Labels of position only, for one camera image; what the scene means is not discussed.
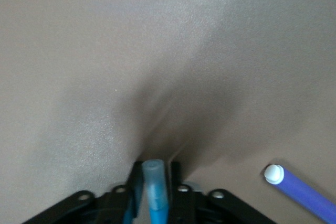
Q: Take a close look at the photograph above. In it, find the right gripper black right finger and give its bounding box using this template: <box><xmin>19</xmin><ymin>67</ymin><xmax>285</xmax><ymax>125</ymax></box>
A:
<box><xmin>167</xmin><ymin>162</ymin><xmax>279</xmax><ymax>224</ymax></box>

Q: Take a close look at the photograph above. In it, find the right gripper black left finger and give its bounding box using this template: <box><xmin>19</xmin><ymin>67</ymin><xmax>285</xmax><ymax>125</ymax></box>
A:
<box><xmin>22</xmin><ymin>161</ymin><xmax>144</xmax><ymax>224</ymax></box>

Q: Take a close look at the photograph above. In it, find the blue marker pen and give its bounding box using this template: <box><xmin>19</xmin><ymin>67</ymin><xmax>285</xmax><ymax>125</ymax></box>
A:
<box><xmin>141</xmin><ymin>158</ymin><xmax>170</xmax><ymax>224</ymax></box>

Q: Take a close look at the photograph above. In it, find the purple marker pen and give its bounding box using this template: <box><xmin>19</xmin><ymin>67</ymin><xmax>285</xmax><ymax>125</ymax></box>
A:
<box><xmin>264</xmin><ymin>163</ymin><xmax>336</xmax><ymax>223</ymax></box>

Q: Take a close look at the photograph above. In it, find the brown table mat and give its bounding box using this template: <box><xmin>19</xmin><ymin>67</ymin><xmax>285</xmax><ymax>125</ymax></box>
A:
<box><xmin>0</xmin><ymin>0</ymin><xmax>336</xmax><ymax>224</ymax></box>

